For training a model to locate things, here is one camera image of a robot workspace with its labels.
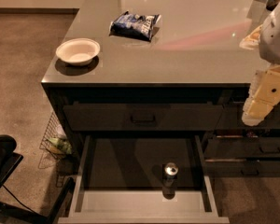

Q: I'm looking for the green bag in basket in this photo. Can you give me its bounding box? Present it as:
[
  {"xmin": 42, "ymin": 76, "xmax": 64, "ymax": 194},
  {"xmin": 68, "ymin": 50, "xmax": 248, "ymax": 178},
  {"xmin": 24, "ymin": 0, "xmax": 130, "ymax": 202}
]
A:
[{"xmin": 48, "ymin": 137, "xmax": 72, "ymax": 155}]

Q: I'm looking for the wire basket on floor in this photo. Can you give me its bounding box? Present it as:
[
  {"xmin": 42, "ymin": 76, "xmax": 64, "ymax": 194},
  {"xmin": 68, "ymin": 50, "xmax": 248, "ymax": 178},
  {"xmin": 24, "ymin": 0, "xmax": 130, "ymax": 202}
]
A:
[{"xmin": 38, "ymin": 112, "xmax": 71, "ymax": 169}]

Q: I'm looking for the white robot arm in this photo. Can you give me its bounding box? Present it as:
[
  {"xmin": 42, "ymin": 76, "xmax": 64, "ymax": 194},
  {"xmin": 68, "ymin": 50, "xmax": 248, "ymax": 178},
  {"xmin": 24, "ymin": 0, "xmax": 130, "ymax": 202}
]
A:
[{"xmin": 240, "ymin": 2, "xmax": 280, "ymax": 126}]

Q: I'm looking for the open grey middle drawer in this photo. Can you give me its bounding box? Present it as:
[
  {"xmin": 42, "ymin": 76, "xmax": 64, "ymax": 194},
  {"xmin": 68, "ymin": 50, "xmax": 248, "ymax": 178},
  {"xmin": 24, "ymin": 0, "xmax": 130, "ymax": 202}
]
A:
[{"xmin": 58, "ymin": 137, "xmax": 230, "ymax": 224}]

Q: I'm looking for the grey counter cabinet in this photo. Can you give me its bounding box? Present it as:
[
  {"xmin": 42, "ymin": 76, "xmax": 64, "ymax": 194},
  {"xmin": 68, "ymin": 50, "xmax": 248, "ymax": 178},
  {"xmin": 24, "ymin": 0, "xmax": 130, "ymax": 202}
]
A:
[{"xmin": 40, "ymin": 0, "xmax": 280, "ymax": 179}]

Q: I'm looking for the middle right drawer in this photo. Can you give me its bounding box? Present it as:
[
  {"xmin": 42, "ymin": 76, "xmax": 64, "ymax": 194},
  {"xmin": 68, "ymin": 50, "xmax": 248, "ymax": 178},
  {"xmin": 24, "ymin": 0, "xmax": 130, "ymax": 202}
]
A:
[{"xmin": 204, "ymin": 137, "xmax": 280, "ymax": 160}]

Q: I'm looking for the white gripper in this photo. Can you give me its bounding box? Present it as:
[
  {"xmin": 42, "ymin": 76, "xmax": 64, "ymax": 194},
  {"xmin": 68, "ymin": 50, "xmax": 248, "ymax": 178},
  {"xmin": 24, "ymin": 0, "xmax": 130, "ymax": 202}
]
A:
[{"xmin": 242, "ymin": 64, "xmax": 280, "ymax": 126}]

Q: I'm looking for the top right drawer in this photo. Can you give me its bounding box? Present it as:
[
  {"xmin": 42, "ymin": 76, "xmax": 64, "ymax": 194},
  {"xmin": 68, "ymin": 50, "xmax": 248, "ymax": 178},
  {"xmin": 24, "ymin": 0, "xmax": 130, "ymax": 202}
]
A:
[{"xmin": 216, "ymin": 103, "xmax": 280, "ymax": 130}]

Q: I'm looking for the white paper bowl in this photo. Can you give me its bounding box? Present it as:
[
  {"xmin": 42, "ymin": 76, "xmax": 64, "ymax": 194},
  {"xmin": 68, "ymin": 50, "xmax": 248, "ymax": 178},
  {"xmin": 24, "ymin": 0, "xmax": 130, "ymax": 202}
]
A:
[{"xmin": 56, "ymin": 38, "xmax": 100, "ymax": 66}]

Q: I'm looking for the black top drawer handle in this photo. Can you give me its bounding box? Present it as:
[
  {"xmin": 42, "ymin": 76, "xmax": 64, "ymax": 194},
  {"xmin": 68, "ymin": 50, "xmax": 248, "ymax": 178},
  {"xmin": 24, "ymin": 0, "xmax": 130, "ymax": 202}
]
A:
[{"xmin": 130, "ymin": 115, "xmax": 156, "ymax": 124}]

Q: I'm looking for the blue chip bag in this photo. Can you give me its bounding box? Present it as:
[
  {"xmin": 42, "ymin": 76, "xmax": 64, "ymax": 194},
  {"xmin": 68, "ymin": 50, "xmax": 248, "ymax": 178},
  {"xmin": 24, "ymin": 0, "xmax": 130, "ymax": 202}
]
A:
[{"xmin": 109, "ymin": 11, "xmax": 161, "ymax": 42}]

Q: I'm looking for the closed top left drawer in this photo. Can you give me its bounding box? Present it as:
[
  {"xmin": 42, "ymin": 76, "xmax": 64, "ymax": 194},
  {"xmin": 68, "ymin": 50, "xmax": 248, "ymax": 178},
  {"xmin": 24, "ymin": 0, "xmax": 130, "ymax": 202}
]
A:
[{"xmin": 63, "ymin": 103, "xmax": 223, "ymax": 132}]

